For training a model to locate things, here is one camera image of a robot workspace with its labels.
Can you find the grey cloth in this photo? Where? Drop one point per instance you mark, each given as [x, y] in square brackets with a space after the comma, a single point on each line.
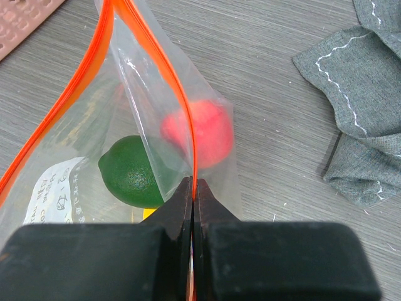
[358, 69]

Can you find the clear zip top bag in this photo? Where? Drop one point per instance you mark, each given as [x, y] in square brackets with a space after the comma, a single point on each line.
[131, 77]

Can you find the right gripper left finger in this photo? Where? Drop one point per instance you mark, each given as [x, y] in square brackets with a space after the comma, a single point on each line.
[103, 261]

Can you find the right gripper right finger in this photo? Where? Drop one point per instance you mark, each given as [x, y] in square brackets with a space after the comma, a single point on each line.
[298, 260]

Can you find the yellow pear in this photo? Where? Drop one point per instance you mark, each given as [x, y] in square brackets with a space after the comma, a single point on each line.
[147, 212]

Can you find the dark green avocado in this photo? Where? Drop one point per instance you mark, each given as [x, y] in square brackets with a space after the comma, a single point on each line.
[127, 173]

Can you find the red apple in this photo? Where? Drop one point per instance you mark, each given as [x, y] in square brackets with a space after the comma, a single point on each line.
[213, 132]

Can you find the pink plastic basket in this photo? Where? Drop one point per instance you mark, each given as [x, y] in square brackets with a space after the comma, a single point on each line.
[19, 18]

